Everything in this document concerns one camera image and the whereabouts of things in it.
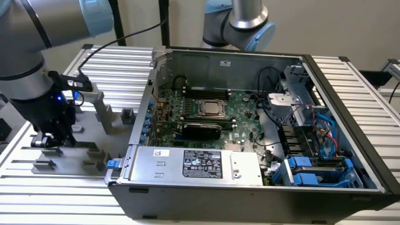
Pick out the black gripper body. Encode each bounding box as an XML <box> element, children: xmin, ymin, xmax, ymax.
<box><xmin>9</xmin><ymin>90</ymin><xmax>77</xmax><ymax>142</ymax></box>

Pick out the black RAM slot bank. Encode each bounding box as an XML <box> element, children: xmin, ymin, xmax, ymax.
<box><xmin>183</xmin><ymin>88</ymin><xmax>231</xmax><ymax>99</ymax></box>
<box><xmin>179</xmin><ymin>115</ymin><xmax>236</xmax><ymax>124</ymax></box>

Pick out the grey parts rack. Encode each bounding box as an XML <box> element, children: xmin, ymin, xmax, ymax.
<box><xmin>31</xmin><ymin>90</ymin><xmax>139</xmax><ymax>175</ymax></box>

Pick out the black block beside table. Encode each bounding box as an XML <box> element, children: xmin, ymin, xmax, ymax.
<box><xmin>0</xmin><ymin>118</ymin><xmax>13</xmax><ymax>142</ymax></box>

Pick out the blue case latch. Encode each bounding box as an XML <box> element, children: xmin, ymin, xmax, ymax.
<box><xmin>105</xmin><ymin>158</ymin><xmax>121</xmax><ymax>170</ymax></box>

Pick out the silver power supply unit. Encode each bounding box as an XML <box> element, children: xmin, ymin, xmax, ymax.
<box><xmin>128</xmin><ymin>146</ymin><xmax>264</xmax><ymax>186</ymax></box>

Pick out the black graphics card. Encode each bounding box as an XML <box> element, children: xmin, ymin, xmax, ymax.
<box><xmin>179</xmin><ymin>122</ymin><xmax>225</xmax><ymax>142</ymax></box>

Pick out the black stand pole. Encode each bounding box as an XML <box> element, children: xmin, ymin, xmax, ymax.
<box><xmin>157</xmin><ymin>0</ymin><xmax>172</xmax><ymax>47</ymax></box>
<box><xmin>111</xmin><ymin>0</ymin><xmax>128</xmax><ymax>46</ymax></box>

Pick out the green motherboard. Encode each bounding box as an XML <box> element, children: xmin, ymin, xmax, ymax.
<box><xmin>149</xmin><ymin>88</ymin><xmax>276</xmax><ymax>165</ymax></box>

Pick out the black open PC case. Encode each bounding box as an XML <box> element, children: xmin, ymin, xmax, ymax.
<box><xmin>104</xmin><ymin>46</ymin><xmax>400</xmax><ymax>221</ymax></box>

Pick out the silver metal drive cage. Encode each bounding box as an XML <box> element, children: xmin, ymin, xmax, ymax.
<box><xmin>267</xmin><ymin>65</ymin><xmax>327</xmax><ymax>127</ymax></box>

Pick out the blue disk bay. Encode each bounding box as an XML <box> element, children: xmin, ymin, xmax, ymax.
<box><xmin>272</xmin><ymin>154</ymin><xmax>360</xmax><ymax>189</ymax></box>

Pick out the black box in background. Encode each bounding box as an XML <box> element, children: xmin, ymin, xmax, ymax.
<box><xmin>359</xmin><ymin>69</ymin><xmax>391</xmax><ymax>89</ymax></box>

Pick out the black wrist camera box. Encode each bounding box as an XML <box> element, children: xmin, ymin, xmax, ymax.
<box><xmin>47</xmin><ymin>71</ymin><xmax>95</xmax><ymax>95</ymax></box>

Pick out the black camera cable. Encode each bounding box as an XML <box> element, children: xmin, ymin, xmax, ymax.
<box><xmin>77</xmin><ymin>0</ymin><xmax>171</xmax><ymax>76</ymax></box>

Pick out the CPU socket with metal frame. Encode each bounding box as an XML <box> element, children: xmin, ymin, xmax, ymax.
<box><xmin>195</xmin><ymin>99</ymin><xmax>228</xmax><ymax>117</ymax></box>

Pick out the black looped wire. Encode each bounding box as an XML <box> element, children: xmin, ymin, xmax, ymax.
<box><xmin>257</xmin><ymin>66</ymin><xmax>283</xmax><ymax>95</ymax></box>

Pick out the blue data wire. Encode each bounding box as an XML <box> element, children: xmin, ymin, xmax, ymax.
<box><xmin>315</xmin><ymin>112</ymin><xmax>340</xmax><ymax>157</ymax></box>

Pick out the red wire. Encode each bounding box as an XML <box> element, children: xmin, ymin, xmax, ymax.
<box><xmin>321</xmin><ymin>131</ymin><xmax>340</xmax><ymax>157</ymax></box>

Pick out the silver aluminium rail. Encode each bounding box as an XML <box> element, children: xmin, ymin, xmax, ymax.
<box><xmin>381</xmin><ymin>58</ymin><xmax>400</xmax><ymax>82</ymax></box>

